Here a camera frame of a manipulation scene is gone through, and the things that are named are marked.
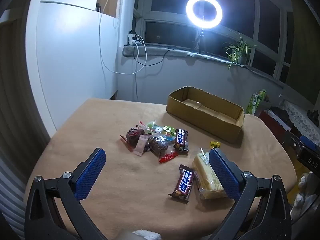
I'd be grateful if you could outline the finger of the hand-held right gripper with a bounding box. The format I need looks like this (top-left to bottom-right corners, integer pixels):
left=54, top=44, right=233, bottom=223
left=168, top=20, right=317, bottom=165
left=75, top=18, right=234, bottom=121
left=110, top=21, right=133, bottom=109
left=299, top=135, right=320, bottom=153
left=284, top=131, right=302, bottom=157

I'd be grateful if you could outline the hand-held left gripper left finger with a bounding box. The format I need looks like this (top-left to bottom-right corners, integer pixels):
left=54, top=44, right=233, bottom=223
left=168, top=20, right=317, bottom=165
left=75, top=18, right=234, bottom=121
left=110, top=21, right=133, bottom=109
left=24, top=147, right=108, bottom=240

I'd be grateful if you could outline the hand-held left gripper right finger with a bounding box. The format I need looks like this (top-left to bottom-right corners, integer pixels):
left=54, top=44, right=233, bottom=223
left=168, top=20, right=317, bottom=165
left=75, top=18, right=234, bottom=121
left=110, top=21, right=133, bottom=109
left=207, top=147, right=292, bottom=240

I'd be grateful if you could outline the yellow wafer biscuit packet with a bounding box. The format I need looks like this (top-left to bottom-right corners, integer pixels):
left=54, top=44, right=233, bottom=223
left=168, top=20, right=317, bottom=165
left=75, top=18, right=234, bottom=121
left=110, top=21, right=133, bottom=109
left=192, top=148, right=228, bottom=200

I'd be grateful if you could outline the brown chocolate bar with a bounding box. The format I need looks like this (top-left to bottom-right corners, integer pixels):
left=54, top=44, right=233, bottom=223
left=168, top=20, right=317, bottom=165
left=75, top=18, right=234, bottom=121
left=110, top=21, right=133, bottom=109
left=168, top=164, right=195, bottom=202
left=173, top=128, right=189, bottom=155

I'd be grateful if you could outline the brown cardboard box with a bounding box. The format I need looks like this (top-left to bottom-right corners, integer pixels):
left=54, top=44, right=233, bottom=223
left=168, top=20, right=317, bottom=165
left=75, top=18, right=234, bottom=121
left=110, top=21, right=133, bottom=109
left=166, top=86, right=245, bottom=144

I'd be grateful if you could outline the brown cake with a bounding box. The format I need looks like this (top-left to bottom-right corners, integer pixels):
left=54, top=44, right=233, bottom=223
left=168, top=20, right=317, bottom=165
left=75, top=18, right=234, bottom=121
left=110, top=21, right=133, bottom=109
left=145, top=134, right=178, bottom=164
left=120, top=121, right=146, bottom=153

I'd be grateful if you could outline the pink sachet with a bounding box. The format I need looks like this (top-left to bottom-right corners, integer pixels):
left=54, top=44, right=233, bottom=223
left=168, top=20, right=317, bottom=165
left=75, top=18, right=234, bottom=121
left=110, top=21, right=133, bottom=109
left=134, top=134, right=149, bottom=157

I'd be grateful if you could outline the green jelly packet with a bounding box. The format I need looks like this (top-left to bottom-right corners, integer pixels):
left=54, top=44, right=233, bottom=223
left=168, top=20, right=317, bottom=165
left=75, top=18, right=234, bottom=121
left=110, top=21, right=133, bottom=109
left=162, top=126, right=177, bottom=143

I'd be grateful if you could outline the green and white candy packet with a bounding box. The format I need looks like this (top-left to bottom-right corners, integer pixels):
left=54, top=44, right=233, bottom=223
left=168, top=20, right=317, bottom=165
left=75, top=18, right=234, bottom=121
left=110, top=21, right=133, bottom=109
left=146, top=121, right=163, bottom=134

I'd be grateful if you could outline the white lace cloth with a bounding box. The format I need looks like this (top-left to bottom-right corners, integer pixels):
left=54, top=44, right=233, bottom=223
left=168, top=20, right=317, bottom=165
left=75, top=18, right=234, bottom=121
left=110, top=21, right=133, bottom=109
left=282, top=100, right=320, bottom=140

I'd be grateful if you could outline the small dark figurine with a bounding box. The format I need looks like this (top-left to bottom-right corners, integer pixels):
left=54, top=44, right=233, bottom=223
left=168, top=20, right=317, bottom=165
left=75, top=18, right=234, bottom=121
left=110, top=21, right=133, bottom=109
left=307, top=109, right=320, bottom=123

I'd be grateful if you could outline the dark cloth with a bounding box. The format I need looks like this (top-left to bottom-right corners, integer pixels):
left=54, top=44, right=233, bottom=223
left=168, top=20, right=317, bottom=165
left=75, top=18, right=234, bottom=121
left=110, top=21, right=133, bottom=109
left=271, top=106, right=293, bottom=123

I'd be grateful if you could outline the red box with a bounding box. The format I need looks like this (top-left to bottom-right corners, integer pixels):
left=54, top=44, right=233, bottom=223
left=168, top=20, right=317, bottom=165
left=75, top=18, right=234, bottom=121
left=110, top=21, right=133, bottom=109
left=259, top=109, right=286, bottom=131

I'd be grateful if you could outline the green carton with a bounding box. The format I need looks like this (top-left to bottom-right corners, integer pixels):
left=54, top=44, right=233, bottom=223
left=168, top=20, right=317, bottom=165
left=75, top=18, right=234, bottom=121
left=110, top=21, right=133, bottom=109
left=246, top=89, right=267, bottom=115

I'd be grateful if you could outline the grey ribbed panel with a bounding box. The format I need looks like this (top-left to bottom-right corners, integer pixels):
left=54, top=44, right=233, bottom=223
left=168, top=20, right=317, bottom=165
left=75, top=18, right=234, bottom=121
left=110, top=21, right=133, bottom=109
left=0, top=152, right=33, bottom=240

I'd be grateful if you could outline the dark olive curtain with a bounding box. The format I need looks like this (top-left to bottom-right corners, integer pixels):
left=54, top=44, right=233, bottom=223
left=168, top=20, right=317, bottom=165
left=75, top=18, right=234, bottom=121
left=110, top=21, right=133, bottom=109
left=285, top=0, right=320, bottom=100

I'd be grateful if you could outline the potted spider plant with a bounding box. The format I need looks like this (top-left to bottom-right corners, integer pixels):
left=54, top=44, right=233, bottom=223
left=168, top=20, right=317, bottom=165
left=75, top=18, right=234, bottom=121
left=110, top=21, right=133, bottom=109
left=222, top=31, right=258, bottom=70

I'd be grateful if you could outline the black tripod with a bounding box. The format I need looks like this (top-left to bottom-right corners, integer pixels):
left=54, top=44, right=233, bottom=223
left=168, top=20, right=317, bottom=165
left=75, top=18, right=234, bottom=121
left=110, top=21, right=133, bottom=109
left=192, top=28, right=207, bottom=54

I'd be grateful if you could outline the white power strip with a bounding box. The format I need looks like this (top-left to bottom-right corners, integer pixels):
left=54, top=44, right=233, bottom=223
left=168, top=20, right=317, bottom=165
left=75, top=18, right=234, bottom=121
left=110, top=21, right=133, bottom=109
left=128, top=31, right=140, bottom=46

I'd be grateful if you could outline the black cable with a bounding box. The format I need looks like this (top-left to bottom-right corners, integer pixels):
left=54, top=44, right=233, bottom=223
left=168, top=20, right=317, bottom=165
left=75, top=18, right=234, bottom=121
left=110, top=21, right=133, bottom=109
left=135, top=49, right=200, bottom=67

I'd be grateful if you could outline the long white cable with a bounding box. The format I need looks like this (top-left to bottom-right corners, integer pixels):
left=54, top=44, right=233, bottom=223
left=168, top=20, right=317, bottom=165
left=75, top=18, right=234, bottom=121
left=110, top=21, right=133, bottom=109
left=97, top=0, right=148, bottom=75

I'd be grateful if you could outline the white ring light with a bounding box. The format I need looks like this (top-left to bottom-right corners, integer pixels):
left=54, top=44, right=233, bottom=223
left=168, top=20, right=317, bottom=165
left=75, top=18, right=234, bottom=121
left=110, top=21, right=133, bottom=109
left=186, top=0, right=223, bottom=29

